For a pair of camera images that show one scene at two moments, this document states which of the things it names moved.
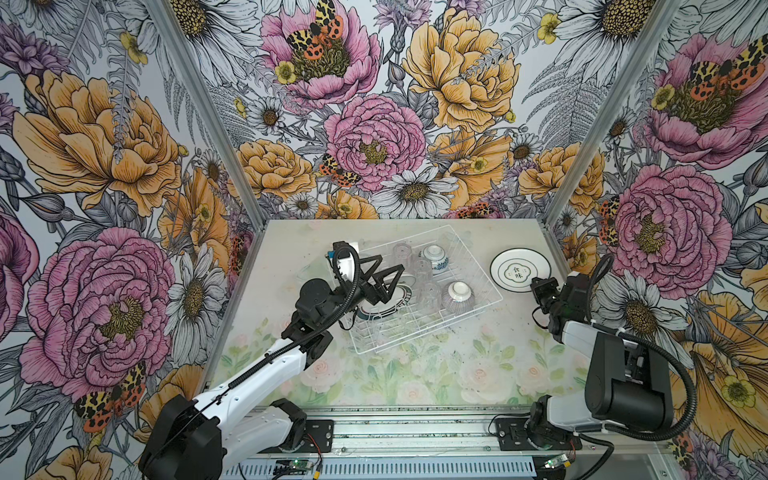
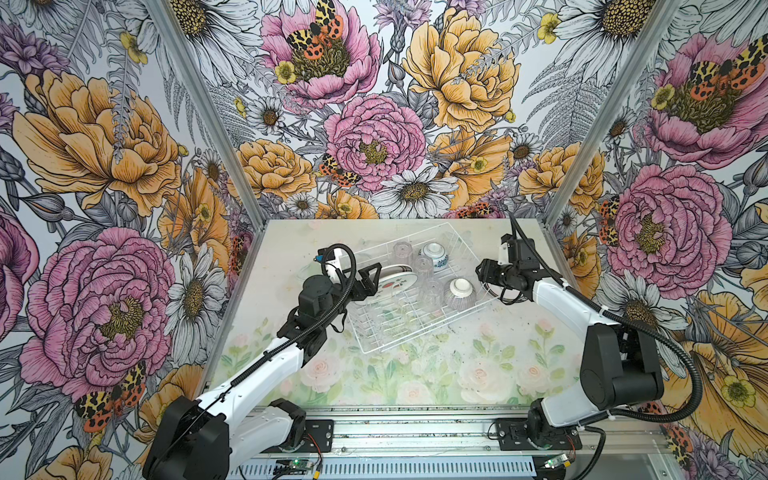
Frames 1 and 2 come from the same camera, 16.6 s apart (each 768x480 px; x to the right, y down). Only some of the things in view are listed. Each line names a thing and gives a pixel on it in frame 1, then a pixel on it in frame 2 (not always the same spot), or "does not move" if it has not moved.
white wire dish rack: x=437 y=286 does not move
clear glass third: x=430 y=297 does not move
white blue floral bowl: x=436 y=254 does not move
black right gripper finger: x=544 y=288 -> x=489 y=271
